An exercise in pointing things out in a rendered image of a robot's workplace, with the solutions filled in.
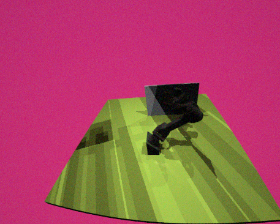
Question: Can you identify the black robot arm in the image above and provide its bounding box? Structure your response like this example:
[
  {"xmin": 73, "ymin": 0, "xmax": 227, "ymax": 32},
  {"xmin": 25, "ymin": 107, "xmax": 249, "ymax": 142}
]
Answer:
[{"xmin": 148, "ymin": 93, "xmax": 203, "ymax": 146}]

